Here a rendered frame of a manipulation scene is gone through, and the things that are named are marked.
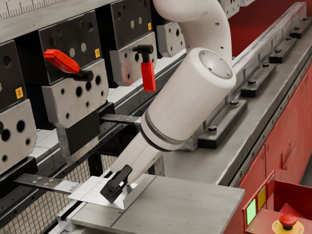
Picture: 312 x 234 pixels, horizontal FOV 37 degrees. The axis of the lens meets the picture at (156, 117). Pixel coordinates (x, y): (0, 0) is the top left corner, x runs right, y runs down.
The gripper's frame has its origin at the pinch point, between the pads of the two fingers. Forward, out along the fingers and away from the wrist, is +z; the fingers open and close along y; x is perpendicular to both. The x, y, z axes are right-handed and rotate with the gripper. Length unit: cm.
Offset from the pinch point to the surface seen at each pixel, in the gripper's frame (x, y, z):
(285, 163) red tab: 37, -99, 30
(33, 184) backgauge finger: -13.3, 2.4, 14.0
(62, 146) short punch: -11.4, 5.5, -2.9
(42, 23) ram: -22.9, 9.2, -22.8
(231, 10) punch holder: -13, -76, -11
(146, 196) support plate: 5.3, -0.9, -1.4
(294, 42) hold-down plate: 10, -149, 8
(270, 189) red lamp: 28.2, -40.4, 5.0
